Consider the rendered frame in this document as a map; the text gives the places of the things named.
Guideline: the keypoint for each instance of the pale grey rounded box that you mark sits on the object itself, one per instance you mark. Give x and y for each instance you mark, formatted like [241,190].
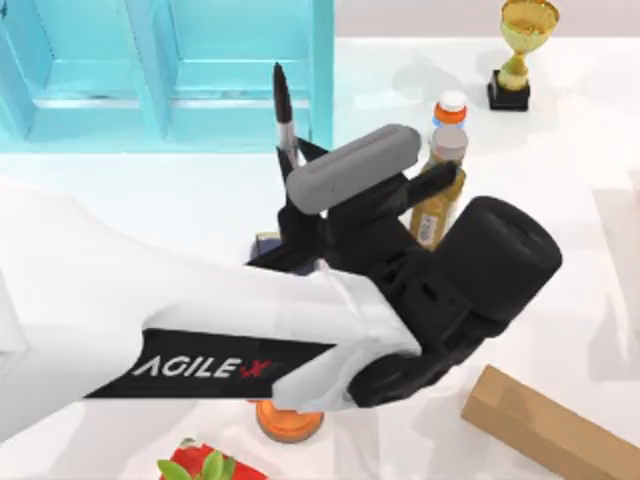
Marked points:
[350,167]

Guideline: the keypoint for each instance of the brown cardboard box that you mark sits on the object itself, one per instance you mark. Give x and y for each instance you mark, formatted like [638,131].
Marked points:
[550,430]

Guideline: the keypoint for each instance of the yellow bottle with grey cap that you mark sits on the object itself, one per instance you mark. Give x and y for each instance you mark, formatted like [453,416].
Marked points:
[432,220]

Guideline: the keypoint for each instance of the red plant pot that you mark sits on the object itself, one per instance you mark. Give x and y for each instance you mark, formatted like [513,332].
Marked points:
[210,462]

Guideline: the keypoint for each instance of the orange bottle with white cap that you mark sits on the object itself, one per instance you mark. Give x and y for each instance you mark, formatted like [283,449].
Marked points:
[451,111]

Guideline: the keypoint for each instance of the black marker pen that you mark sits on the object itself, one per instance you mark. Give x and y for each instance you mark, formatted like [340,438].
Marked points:
[285,110]

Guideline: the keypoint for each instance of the gold trophy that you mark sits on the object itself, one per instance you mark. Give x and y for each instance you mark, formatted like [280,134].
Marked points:
[525,45]

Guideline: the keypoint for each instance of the light blue rack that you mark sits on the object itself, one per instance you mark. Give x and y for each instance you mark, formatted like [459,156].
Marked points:
[150,70]

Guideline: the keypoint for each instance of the orange round container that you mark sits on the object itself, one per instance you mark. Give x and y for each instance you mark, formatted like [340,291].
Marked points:
[290,422]

